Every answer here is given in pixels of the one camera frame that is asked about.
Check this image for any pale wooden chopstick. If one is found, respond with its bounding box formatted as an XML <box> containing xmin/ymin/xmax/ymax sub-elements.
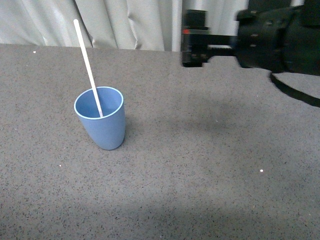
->
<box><xmin>73</xmin><ymin>19</ymin><xmax>103</xmax><ymax>117</ymax></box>

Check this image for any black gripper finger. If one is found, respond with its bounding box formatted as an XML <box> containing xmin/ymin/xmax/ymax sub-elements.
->
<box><xmin>181</xmin><ymin>9</ymin><xmax>210</xmax><ymax>68</ymax></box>

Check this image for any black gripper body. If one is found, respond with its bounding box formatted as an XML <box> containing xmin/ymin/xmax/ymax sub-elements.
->
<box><xmin>210</xmin><ymin>0</ymin><xmax>320</xmax><ymax>76</ymax></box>

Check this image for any black cable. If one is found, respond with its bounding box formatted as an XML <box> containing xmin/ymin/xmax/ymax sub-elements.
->
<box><xmin>269</xmin><ymin>71</ymin><xmax>320</xmax><ymax>109</ymax></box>

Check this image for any grey-white curtain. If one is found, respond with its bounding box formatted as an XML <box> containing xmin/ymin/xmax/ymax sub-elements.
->
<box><xmin>0</xmin><ymin>0</ymin><xmax>306</xmax><ymax>52</ymax></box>

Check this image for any blue plastic cup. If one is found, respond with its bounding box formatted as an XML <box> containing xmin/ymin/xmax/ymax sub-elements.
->
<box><xmin>74</xmin><ymin>86</ymin><xmax>126</xmax><ymax>150</ymax></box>

